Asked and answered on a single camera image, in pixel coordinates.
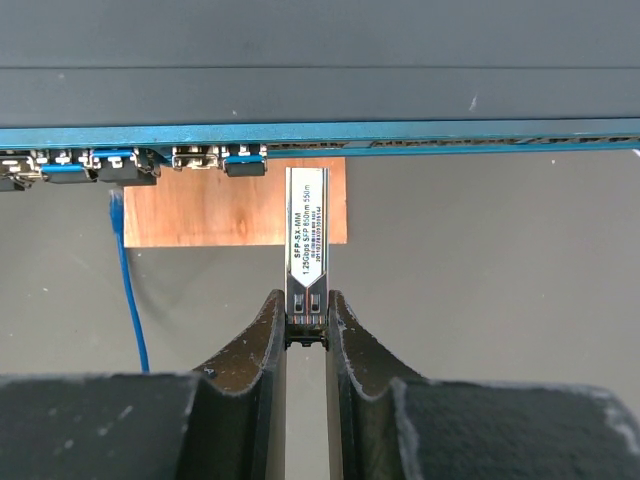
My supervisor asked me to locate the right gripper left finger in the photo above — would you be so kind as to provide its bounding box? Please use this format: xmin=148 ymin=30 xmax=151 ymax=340
xmin=1 ymin=290 xmax=286 ymax=479

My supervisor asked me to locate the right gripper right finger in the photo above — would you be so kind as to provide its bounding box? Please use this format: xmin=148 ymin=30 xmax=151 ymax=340
xmin=326 ymin=291 xmax=639 ymax=479

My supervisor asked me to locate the silver SFP module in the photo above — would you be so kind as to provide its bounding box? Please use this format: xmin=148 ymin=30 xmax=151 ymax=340
xmin=285 ymin=167 xmax=329 ymax=347

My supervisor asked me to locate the dark blue network switch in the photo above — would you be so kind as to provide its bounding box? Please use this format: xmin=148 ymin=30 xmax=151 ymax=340
xmin=1 ymin=1 xmax=639 ymax=158

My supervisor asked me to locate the silver SFP module plug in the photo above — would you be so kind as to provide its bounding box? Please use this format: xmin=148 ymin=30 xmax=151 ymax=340
xmin=171 ymin=145 xmax=222 ymax=171

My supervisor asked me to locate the wooden board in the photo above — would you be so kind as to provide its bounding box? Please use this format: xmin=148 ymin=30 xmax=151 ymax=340
xmin=124 ymin=157 xmax=348 ymax=248

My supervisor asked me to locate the inserted blue latch module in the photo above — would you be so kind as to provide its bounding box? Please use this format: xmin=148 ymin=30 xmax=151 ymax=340
xmin=36 ymin=149 xmax=98 ymax=184

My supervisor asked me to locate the blue ethernet cable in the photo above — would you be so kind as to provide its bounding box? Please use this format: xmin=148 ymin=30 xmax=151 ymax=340
xmin=107 ymin=188 xmax=151 ymax=374

